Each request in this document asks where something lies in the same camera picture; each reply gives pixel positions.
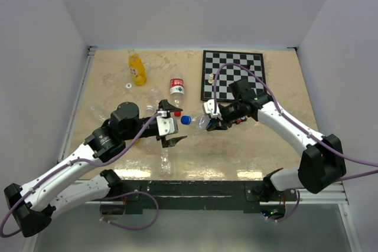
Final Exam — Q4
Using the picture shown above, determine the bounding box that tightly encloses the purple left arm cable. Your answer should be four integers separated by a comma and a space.
0, 112, 168, 238

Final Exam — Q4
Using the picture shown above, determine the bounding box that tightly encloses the upright clear bottle white cap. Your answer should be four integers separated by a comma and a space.
146, 105, 154, 116

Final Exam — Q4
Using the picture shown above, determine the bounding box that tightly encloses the black white chessboard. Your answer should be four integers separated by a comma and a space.
201, 50, 266, 103

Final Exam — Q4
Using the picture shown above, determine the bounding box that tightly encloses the black base frame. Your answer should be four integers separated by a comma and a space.
100, 169, 297, 215

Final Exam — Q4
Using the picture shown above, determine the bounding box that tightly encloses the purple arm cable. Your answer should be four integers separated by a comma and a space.
213, 63, 378, 182
0, 112, 168, 238

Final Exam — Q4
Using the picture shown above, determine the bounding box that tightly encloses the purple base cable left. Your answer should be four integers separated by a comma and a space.
99, 189, 160, 230

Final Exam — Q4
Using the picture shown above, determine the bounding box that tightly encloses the clear bottle far left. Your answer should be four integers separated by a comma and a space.
88, 103, 108, 122

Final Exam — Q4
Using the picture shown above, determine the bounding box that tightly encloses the white chess piece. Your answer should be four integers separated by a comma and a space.
208, 74, 214, 84

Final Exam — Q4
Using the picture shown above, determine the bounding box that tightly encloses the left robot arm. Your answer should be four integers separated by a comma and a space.
1, 100, 181, 237

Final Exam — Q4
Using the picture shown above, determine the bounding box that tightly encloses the yellow tea bottle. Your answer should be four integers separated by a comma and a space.
128, 49, 147, 86

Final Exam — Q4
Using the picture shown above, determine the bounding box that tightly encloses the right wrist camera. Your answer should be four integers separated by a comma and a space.
203, 99, 221, 119

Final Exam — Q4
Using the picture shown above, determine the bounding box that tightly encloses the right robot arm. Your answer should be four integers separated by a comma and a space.
203, 79, 346, 201

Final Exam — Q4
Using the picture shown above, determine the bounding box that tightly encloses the blue cap Pepsi bottle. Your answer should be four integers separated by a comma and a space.
180, 113, 212, 130

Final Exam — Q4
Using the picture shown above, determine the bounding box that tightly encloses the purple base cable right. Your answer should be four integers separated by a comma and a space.
264, 191, 301, 223

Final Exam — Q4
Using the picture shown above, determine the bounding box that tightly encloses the cartoon fridge magnet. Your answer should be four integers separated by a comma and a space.
233, 116, 247, 125

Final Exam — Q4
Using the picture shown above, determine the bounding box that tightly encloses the long clear crushed bottle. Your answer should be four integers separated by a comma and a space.
160, 148, 173, 176

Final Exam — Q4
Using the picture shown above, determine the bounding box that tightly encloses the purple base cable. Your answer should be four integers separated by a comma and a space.
99, 189, 160, 230
264, 191, 301, 223

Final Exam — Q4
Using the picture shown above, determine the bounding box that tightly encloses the red label clear bottle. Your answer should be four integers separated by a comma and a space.
170, 71, 185, 109

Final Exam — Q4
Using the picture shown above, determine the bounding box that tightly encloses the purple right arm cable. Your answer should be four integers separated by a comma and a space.
213, 63, 378, 182

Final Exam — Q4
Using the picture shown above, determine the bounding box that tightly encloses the clear crushed bottle middle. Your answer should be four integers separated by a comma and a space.
148, 87, 164, 109

